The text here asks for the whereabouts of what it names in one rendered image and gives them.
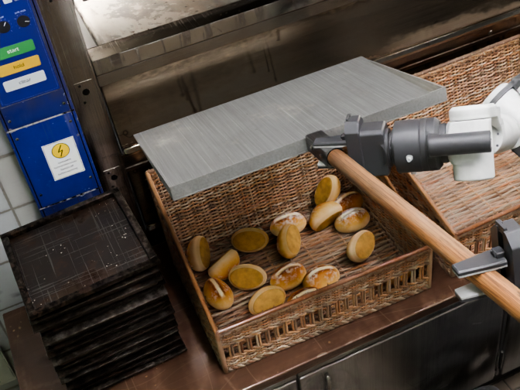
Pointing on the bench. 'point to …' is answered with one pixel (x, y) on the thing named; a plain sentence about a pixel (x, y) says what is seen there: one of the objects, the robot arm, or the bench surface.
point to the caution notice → (63, 158)
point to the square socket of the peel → (319, 148)
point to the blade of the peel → (278, 123)
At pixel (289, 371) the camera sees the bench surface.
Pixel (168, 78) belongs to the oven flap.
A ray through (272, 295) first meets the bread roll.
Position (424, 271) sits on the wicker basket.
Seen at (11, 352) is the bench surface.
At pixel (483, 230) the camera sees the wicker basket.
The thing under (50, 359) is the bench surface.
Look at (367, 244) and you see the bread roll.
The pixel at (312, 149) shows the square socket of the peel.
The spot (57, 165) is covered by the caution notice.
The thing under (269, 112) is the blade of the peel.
